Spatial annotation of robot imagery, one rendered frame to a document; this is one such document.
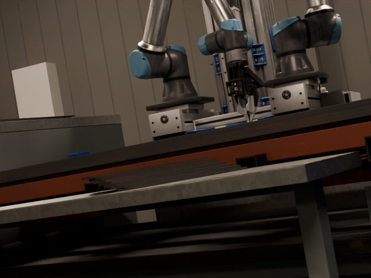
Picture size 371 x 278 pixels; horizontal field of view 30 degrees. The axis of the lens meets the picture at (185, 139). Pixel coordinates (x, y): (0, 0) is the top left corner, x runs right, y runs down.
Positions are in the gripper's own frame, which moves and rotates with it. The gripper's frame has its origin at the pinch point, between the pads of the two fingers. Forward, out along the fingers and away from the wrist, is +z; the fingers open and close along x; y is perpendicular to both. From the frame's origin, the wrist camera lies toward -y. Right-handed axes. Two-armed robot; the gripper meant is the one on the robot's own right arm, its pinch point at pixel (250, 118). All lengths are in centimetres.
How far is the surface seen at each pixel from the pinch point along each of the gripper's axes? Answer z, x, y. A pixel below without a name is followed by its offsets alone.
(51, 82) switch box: -78, -311, -229
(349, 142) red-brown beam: 13, 65, 83
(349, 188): 28.9, 33.5, 4.6
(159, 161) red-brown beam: 10, 18, 83
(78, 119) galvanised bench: -14, -82, -1
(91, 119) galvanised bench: -14, -82, -9
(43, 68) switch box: -91, -313, -225
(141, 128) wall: -24, -241, -256
